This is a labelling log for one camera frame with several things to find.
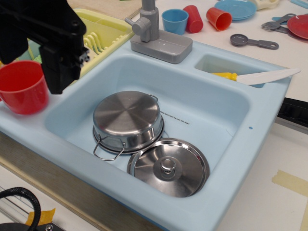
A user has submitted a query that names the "red tipped plastic cup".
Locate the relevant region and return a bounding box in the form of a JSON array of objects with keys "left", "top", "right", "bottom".
[{"left": 206, "top": 7, "right": 232, "bottom": 31}]

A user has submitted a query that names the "green plastic item in rack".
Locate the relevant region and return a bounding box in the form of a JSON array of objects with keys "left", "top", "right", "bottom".
[{"left": 17, "top": 40, "right": 42, "bottom": 64}]

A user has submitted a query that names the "grey toy faucet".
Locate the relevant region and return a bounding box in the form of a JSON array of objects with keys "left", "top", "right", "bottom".
[{"left": 125, "top": 0, "right": 193, "bottom": 64}]

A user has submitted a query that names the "stainless steel pot lid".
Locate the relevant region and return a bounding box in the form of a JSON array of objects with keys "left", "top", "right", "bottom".
[{"left": 127, "top": 138, "right": 210, "bottom": 198}]

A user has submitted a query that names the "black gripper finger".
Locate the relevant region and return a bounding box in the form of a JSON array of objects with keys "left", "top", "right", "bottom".
[
  {"left": 0, "top": 17, "right": 28, "bottom": 64},
  {"left": 39, "top": 45, "right": 90, "bottom": 94}
]

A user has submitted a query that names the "black cable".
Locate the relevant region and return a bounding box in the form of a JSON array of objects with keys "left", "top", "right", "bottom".
[{"left": 0, "top": 187, "right": 41, "bottom": 231}]

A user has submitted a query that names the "yellow tape piece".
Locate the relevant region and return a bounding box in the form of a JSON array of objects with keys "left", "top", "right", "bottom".
[{"left": 25, "top": 208, "right": 56, "bottom": 226}]

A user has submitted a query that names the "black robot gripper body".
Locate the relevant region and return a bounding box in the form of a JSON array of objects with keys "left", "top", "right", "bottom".
[{"left": 0, "top": 0, "right": 86, "bottom": 51}]

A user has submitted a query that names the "grey plastic fork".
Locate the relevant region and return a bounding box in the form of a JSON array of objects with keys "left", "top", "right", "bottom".
[{"left": 261, "top": 13, "right": 295, "bottom": 34}]

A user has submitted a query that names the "black rail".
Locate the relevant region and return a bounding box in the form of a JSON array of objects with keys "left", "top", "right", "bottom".
[{"left": 277, "top": 98, "right": 308, "bottom": 128}]

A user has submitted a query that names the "yellow dish drying rack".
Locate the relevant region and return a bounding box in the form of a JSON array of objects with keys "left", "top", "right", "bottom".
[{"left": 18, "top": 8, "right": 135, "bottom": 85}]

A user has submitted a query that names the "red plastic cup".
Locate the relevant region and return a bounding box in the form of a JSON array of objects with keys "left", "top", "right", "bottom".
[
  {"left": 206, "top": 7, "right": 232, "bottom": 31},
  {"left": 0, "top": 60, "right": 49, "bottom": 115},
  {"left": 183, "top": 5, "right": 204, "bottom": 34}
]

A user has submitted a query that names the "blue plastic plate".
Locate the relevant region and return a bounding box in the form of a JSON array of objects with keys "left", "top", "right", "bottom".
[{"left": 214, "top": 0, "right": 257, "bottom": 21}]

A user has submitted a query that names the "light blue toy sink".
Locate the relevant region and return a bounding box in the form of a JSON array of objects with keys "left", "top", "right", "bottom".
[{"left": 0, "top": 42, "right": 290, "bottom": 231}]

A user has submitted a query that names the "yellow white toy knife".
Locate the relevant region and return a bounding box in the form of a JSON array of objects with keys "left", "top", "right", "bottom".
[{"left": 213, "top": 68, "right": 301, "bottom": 86}]

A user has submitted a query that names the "blue plastic cup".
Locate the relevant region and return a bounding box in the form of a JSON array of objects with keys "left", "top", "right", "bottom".
[{"left": 162, "top": 9, "right": 189, "bottom": 35}]

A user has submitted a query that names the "cream plastic container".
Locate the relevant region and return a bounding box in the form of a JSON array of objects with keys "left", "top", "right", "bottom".
[{"left": 251, "top": 0, "right": 281, "bottom": 10}]

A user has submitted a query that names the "grey plastic spoon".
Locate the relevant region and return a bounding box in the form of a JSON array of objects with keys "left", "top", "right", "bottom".
[{"left": 230, "top": 34, "right": 279, "bottom": 50}]

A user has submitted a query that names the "red plastic plate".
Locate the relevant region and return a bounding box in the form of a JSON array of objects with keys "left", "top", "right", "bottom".
[{"left": 287, "top": 14, "right": 308, "bottom": 39}]

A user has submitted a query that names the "red upright plastic cup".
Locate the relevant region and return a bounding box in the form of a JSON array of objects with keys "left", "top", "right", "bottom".
[{"left": 183, "top": 5, "right": 204, "bottom": 34}]

